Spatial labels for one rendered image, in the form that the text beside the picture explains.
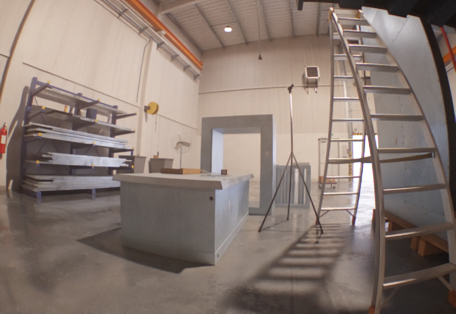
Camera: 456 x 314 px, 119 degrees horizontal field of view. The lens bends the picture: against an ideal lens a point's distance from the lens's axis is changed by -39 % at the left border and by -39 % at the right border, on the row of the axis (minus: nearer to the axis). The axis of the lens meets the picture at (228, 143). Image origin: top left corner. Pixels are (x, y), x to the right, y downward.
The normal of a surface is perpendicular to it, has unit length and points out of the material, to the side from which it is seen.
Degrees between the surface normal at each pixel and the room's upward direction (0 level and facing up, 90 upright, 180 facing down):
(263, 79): 90
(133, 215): 90
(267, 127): 90
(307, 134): 90
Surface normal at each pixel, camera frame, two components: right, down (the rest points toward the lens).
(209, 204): -0.24, -0.11
